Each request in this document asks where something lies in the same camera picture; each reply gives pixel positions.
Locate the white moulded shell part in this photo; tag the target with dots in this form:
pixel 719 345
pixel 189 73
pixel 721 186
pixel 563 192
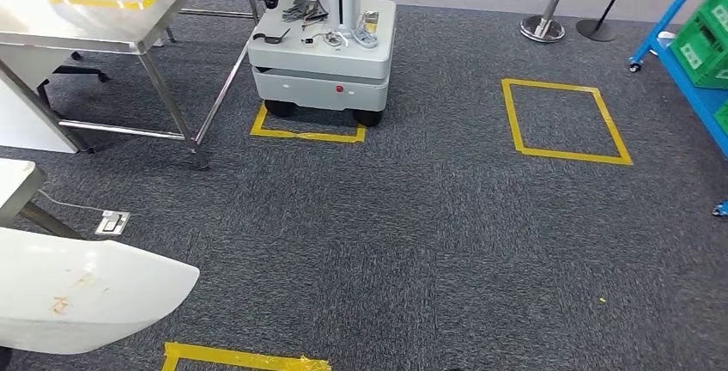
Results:
pixel 85 300

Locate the grey mobile robot base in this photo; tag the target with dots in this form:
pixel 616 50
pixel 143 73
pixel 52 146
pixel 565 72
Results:
pixel 324 72

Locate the stainless steel workbench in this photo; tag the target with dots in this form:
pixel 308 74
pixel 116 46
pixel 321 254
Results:
pixel 34 15

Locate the yellow floor tape square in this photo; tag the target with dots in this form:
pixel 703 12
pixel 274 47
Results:
pixel 307 136
pixel 563 155

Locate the pile of grey metal parts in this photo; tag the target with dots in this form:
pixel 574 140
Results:
pixel 304 7

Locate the chrome stanchion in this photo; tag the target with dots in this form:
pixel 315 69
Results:
pixel 541 28

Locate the metal floor socket box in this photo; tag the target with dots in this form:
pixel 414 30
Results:
pixel 112 223

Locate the black stanchion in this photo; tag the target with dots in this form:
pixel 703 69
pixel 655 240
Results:
pixel 595 31

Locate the black chair base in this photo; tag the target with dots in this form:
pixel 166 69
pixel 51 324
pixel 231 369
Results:
pixel 79 69

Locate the white cabinet panel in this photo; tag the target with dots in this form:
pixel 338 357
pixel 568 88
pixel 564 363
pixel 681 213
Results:
pixel 23 112

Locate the white table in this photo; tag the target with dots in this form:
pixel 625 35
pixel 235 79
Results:
pixel 17 186

